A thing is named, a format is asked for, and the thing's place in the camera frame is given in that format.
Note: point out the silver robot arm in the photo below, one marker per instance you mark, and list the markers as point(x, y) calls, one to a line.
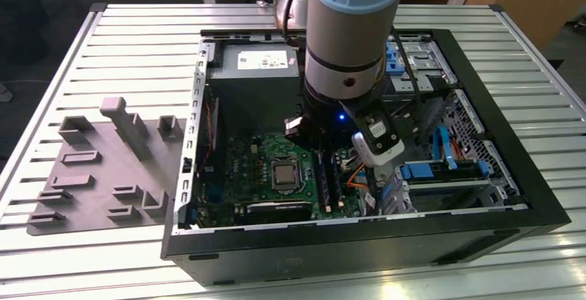
point(348, 39)

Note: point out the black RAM slot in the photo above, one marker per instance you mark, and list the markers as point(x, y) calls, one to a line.
point(330, 197)

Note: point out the silver CPU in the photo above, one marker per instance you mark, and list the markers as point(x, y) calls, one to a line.
point(285, 174)

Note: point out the grey power supply unit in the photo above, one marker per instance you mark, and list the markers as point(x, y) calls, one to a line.
point(247, 101)

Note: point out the green motherboard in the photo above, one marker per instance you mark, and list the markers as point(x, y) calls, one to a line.
point(242, 149)

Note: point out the hard disk in blue carrier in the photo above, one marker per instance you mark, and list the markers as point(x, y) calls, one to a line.
point(417, 171)

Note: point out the black graphics card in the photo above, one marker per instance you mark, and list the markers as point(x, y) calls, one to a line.
point(274, 216)

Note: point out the silver metal drive cage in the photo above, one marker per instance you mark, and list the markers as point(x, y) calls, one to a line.
point(430, 63)

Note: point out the silver metal disk bay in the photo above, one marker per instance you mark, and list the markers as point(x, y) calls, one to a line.
point(449, 185)

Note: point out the black PC case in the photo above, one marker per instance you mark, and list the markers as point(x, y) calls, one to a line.
point(321, 255)

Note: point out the grey parts rack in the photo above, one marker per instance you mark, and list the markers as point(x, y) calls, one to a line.
point(91, 217)

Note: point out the brown wooden cabinet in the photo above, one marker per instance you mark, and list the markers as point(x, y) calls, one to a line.
point(536, 1)

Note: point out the black chair base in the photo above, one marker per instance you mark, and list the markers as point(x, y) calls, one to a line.
point(579, 24)

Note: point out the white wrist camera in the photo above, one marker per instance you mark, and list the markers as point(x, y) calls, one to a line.
point(378, 145)

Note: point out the blue plastic drive bracket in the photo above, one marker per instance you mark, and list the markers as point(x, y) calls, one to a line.
point(394, 65)

